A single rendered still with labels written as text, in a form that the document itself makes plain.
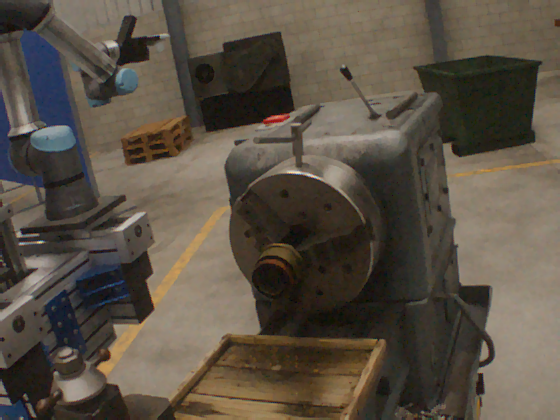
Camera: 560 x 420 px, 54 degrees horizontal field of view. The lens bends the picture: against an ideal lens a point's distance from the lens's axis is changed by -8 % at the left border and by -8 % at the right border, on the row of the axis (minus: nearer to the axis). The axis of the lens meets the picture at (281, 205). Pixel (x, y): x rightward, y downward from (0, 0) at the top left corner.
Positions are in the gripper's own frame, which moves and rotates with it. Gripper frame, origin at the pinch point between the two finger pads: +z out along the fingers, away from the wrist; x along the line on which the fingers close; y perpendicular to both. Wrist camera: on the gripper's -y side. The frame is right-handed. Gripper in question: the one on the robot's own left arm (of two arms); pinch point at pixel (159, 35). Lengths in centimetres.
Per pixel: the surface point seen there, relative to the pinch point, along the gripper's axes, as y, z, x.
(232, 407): 58, -76, 92
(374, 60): 145, 837, -383
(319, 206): 30, -45, 92
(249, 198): 28, -51, 80
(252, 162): 27, -35, 67
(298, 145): 19, -43, 86
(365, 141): 22, -26, 92
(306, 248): 35, -53, 94
